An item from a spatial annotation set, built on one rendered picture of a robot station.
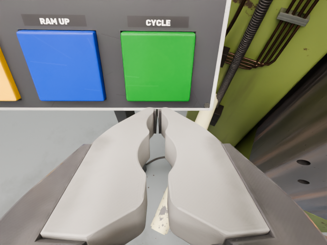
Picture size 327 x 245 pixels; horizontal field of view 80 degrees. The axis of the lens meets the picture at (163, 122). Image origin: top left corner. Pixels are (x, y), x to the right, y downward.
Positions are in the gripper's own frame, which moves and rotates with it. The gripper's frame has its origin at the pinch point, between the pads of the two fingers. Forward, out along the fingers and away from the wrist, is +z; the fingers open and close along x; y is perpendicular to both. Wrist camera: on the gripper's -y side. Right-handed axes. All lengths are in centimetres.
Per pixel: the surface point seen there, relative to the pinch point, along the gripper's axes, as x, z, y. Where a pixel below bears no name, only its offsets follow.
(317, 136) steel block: 30.7, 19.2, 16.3
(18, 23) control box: -13.4, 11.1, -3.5
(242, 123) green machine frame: 32, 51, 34
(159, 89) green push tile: 0.2, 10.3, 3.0
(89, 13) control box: -6.5, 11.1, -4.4
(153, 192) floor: -3, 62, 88
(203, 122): 13.8, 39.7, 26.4
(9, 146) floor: -92, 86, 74
